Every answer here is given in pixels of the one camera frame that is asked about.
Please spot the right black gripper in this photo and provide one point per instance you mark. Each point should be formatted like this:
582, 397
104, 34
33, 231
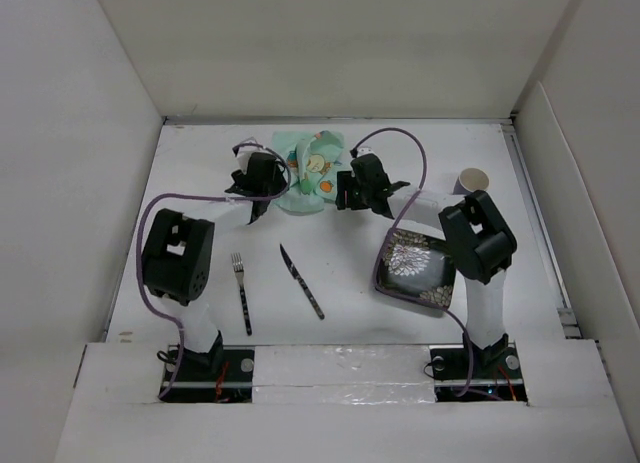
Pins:
346, 180

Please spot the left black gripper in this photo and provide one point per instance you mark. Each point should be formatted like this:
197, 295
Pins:
276, 182

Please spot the green cartoon print cloth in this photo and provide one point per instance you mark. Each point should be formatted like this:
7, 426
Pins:
314, 160

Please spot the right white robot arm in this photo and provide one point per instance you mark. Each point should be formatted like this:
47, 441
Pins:
476, 235

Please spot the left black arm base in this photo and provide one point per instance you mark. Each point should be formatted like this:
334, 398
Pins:
230, 382

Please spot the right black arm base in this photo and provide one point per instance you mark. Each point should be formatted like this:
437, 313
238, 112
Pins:
500, 380

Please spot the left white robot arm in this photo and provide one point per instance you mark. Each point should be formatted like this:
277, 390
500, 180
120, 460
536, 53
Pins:
173, 252

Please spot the black floral square plate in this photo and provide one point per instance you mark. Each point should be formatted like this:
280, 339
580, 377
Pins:
416, 268

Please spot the purple ceramic mug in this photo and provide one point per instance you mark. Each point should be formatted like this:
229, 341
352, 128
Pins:
470, 180

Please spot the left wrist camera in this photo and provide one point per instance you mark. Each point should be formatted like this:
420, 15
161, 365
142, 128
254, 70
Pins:
244, 150

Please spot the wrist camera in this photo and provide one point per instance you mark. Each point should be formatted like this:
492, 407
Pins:
360, 150
244, 150

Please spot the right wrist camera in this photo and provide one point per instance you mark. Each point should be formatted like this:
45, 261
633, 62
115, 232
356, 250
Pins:
360, 150

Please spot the steak knife patterned handle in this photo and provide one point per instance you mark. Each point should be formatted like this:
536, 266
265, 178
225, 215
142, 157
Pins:
302, 283

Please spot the metal fork patterned handle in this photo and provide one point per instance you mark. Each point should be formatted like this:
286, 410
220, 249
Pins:
238, 269

